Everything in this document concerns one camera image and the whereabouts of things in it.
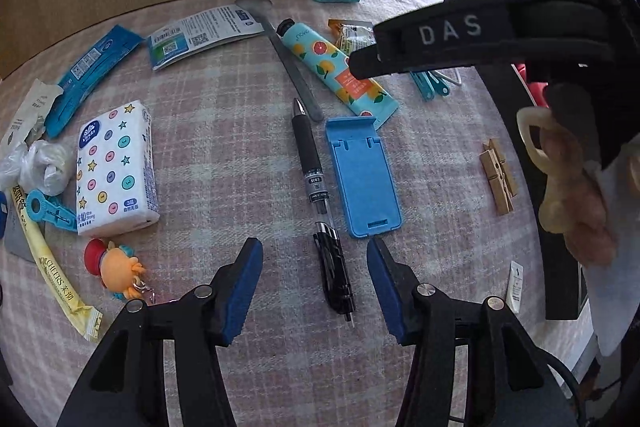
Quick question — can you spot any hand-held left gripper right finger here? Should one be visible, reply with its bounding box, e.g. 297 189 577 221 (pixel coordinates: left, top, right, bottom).
366 237 576 427

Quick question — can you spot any white barcode label packet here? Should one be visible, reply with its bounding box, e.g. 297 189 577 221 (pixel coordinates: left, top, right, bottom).
147 6 264 72

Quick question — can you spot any teal clip with white ring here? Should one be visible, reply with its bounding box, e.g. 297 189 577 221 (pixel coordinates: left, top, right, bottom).
410 68 463 102

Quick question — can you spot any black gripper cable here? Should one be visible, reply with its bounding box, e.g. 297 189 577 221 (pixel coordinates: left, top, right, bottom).
540 347 588 427

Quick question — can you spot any light blue clip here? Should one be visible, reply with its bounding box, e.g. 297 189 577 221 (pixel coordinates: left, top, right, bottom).
25 189 80 228

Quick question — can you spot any teal hand cream tube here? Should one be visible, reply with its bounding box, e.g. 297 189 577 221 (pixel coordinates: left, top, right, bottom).
276 19 400 130

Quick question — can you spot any blue plastic packet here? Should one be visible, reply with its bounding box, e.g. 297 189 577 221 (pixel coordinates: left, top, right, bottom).
44 26 143 138

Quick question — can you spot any white torn paper packet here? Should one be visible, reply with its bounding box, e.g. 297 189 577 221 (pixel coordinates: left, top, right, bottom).
0 79 63 148

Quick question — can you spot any orange doll keychain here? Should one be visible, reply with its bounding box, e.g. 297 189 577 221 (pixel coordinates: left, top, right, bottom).
83 238 156 306

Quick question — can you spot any person's right forearm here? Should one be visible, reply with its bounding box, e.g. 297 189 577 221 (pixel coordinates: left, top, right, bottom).
582 159 640 355

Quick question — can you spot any small yellow snack packet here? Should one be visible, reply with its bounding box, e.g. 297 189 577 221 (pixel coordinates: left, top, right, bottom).
327 19 376 52

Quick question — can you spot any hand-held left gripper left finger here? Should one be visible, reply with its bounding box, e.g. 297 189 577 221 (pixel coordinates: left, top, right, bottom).
57 237 264 427

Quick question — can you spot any star print tissue pack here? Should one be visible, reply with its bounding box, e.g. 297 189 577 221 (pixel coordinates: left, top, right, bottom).
75 102 161 238

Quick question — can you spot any grey foil packet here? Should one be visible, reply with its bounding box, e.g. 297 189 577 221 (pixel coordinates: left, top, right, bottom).
0 202 43 263

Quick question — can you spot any pink plaid cloth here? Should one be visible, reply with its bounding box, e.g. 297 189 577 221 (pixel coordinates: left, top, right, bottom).
0 0 596 427

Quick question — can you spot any person's right hand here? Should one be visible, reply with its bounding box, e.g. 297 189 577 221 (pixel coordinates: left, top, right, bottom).
516 84 621 265

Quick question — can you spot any long yellow paper packet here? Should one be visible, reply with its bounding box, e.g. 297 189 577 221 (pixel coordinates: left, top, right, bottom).
11 187 103 343

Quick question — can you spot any red cloth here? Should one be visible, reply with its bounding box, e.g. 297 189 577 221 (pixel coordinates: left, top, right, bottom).
515 63 548 108

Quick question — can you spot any crumpled clear plastic bag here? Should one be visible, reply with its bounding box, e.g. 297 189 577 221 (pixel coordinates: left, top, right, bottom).
0 141 75 198

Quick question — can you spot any wooden clothespin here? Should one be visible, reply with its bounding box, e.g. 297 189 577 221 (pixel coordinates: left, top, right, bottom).
487 138 518 198
480 149 514 215

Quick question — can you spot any metal spoon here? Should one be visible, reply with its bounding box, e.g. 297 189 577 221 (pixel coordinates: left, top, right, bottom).
235 0 325 122

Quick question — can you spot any white paper tag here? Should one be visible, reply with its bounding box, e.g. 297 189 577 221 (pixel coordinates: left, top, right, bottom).
507 261 523 313

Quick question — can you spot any glossy black pen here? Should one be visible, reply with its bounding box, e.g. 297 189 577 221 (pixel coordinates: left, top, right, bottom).
313 222 357 323

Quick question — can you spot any black rubber grip pen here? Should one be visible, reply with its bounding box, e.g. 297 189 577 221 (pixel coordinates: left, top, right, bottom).
292 98 335 228

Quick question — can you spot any blue phone stand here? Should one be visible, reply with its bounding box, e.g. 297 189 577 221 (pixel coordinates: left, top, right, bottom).
325 116 403 239

